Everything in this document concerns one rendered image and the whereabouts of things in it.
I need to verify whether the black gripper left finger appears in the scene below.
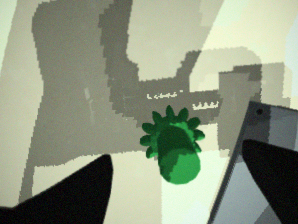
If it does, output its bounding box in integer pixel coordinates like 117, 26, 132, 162
0, 154, 114, 224

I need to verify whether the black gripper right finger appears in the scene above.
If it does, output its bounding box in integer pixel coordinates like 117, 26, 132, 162
242, 139, 298, 224

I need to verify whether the green gear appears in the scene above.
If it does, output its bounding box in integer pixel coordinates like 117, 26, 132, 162
140, 105, 205, 185

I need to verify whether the grey board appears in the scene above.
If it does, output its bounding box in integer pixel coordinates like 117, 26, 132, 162
207, 100, 298, 224

